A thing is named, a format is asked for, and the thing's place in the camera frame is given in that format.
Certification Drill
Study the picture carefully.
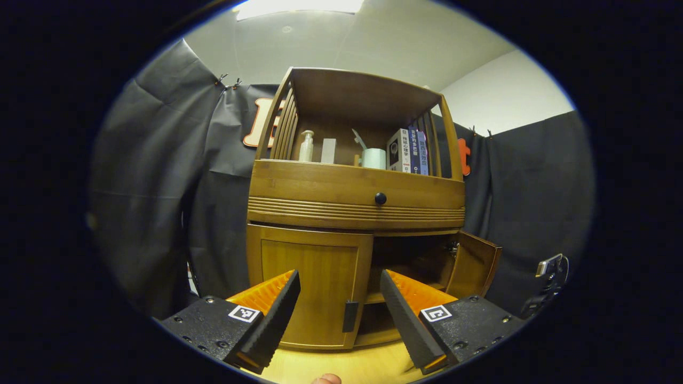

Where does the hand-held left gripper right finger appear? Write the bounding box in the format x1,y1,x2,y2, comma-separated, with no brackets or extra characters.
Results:
379,268,528,375

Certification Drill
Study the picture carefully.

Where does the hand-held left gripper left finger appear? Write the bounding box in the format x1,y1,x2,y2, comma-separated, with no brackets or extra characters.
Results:
159,269,301,375

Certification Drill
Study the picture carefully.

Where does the wooden double-door shoe cabinet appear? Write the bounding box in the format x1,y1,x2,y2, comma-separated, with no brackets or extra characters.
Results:
245,67,466,351

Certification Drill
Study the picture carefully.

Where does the wooden cabinet drawer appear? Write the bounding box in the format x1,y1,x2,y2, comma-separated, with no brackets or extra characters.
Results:
247,159,466,231

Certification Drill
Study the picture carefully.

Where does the mint green cup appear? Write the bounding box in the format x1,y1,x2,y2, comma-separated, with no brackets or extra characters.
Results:
362,148,387,170

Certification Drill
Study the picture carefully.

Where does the light blue book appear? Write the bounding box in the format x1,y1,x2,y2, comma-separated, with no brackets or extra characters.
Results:
417,131,430,176

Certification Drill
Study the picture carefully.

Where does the dark blue book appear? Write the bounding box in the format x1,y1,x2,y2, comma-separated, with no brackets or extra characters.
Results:
408,126,421,174

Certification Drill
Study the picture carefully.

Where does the white book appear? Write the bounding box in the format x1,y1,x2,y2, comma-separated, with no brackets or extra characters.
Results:
386,128,411,173

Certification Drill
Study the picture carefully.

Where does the clear pump bottle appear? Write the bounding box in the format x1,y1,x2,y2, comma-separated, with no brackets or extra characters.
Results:
298,130,315,163

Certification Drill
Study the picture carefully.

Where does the black backdrop cloth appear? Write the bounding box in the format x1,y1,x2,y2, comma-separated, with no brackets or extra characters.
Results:
88,40,595,321

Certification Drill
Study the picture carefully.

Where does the ceiling light panel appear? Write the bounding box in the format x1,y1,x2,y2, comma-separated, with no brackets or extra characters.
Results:
235,0,366,21

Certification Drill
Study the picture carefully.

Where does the black door handle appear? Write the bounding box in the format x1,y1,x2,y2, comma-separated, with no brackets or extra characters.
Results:
343,300,359,333

